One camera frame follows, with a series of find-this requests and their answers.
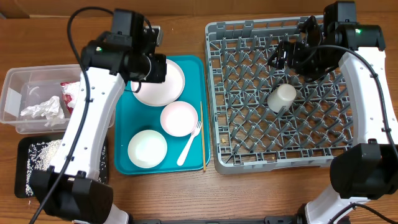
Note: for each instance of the wooden chopstick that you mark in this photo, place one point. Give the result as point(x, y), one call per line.
point(202, 137)

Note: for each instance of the pink saucer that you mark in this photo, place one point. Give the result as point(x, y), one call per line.
point(179, 118)

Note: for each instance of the white plastic fork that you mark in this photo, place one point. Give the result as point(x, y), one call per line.
point(181, 159)

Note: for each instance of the black rectangular tray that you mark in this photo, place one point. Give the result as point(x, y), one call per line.
point(22, 154)

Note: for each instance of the teal plastic tray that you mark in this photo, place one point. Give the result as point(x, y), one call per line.
point(132, 116)

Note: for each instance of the red snack wrapper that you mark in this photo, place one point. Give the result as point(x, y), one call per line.
point(70, 91)

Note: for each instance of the grey plastic dish rack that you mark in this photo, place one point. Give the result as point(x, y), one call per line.
point(248, 135)

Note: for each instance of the clear plastic waste bin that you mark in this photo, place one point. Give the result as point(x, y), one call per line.
point(29, 86)

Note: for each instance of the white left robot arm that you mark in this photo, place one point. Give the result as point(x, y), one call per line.
point(69, 188)

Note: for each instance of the large white plate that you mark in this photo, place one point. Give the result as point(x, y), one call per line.
point(161, 94)

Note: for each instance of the white cup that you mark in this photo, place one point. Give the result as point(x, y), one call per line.
point(282, 97)

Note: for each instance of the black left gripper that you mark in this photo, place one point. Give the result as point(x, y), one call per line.
point(160, 75)

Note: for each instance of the cooked rice with peanuts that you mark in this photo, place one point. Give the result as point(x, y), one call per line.
point(40, 154)

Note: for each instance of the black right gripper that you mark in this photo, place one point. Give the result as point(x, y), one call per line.
point(298, 50)

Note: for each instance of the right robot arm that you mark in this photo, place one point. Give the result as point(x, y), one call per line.
point(368, 170)

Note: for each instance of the white paper napkin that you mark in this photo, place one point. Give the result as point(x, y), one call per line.
point(51, 109)

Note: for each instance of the white bowl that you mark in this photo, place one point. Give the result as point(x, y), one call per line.
point(147, 149)

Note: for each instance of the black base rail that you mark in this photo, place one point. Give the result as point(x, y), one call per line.
point(296, 219)

